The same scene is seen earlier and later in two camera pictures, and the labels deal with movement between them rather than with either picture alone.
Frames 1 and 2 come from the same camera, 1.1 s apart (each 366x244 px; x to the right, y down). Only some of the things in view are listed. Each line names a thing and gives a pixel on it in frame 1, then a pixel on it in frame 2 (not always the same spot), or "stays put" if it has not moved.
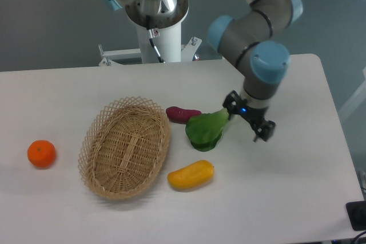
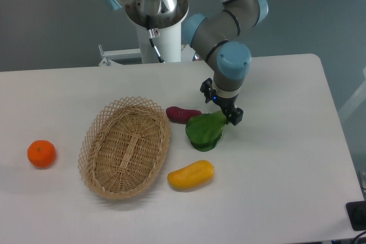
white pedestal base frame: x=188 y=53 stays put
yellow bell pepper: x=191 y=175 stays put
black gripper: x=254 y=114 to x=233 y=115
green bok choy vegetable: x=204 y=130 stays put
